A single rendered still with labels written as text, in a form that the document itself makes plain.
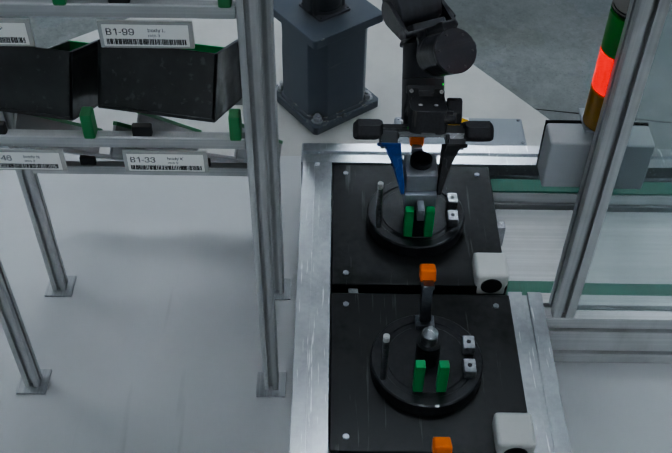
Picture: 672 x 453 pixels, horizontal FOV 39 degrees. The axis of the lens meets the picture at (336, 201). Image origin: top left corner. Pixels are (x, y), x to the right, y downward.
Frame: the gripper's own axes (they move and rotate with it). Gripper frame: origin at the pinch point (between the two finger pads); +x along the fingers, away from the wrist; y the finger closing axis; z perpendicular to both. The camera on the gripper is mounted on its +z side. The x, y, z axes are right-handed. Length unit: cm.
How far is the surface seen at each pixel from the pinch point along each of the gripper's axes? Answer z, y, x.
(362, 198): -11.3, -7.5, 4.7
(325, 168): -17.6, -13.1, 0.5
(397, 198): -8.5, -2.5, 4.5
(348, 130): -39.9, -9.2, -5.9
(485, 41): -209, 42, -42
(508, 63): -199, 49, -34
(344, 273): -0.2, -10.2, 14.5
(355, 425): 17.4, -8.9, 30.4
